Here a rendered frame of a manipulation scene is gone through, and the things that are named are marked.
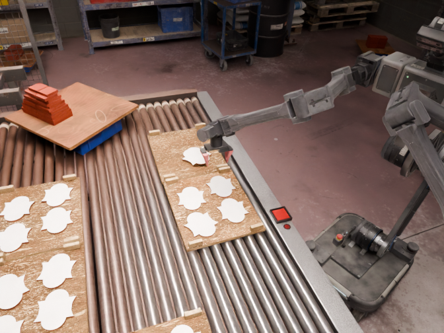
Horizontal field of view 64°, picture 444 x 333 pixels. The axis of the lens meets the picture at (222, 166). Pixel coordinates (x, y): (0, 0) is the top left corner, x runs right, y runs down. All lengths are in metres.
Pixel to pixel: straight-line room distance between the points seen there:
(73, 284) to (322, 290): 0.91
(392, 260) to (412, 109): 1.57
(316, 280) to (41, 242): 1.09
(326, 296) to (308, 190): 1.83
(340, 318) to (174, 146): 1.16
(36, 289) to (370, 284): 1.78
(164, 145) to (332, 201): 1.68
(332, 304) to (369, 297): 0.93
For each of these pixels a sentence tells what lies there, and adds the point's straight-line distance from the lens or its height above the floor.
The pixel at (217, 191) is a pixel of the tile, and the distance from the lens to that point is 1.66.
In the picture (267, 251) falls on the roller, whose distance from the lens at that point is 1.49.
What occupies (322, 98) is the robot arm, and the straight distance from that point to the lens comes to 1.26.
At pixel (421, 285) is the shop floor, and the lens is 2.86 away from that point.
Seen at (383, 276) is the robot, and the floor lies 0.24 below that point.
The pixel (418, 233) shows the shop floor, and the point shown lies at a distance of 3.18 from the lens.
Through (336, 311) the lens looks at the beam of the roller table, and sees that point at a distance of 1.42.
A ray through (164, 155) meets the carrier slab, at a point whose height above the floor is 0.94.
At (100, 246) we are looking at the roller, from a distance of 1.54.
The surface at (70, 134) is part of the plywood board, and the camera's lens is 1.96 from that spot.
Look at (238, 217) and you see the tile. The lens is 1.56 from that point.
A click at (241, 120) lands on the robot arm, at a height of 1.34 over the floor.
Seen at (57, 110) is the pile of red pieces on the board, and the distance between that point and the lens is 2.04.
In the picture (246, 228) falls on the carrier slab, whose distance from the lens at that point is 1.53.
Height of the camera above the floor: 2.10
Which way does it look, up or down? 40 degrees down
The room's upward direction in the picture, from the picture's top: 3 degrees clockwise
